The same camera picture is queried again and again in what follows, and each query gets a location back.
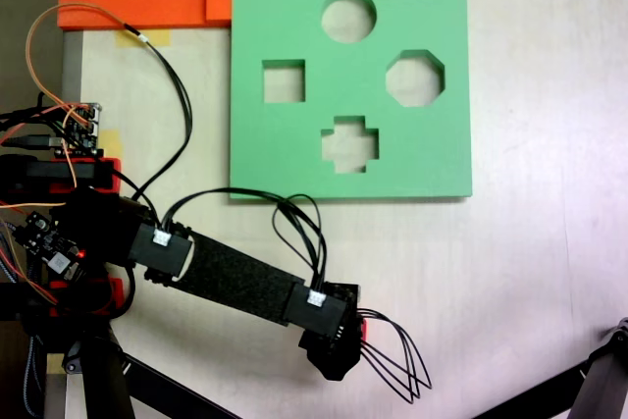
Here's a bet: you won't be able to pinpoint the green shape sorter board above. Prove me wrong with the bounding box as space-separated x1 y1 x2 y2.
229 0 474 202

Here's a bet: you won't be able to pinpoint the black driver circuit board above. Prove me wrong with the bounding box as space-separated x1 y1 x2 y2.
12 210 88 288

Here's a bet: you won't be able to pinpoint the wide yellow tape piece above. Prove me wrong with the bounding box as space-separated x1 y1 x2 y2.
115 28 172 48

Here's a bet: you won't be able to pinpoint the black gripper cable loops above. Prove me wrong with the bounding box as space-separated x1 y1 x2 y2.
356 308 434 404

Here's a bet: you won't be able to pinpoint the black forearm cable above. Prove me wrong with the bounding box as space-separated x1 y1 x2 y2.
160 186 328 292

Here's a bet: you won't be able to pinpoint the long black cable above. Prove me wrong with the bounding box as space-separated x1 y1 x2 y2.
122 24 193 232

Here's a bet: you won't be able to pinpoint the orange base wire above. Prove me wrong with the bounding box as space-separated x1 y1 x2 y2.
0 200 117 316

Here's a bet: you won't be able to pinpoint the braided black white cable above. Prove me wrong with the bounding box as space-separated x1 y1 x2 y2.
23 333 43 415

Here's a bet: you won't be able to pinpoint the small circuit board with wires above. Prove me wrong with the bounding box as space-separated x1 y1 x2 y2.
51 102 105 158

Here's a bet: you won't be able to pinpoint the black usb cable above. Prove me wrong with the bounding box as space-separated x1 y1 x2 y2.
0 133 64 150

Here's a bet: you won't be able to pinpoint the long orange wire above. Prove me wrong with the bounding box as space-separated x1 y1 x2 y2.
25 2 148 121

